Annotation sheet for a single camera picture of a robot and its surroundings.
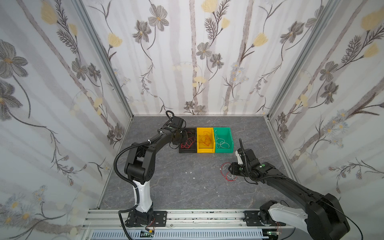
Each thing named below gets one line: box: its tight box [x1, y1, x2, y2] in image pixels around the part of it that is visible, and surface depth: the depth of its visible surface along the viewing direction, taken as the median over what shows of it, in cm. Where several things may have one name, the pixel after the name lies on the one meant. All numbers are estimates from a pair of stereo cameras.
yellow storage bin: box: [196, 127, 216, 154], surface depth 103 cm
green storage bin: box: [213, 127, 234, 153], surface depth 104 cm
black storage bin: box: [179, 127, 197, 154], surface depth 101 cm
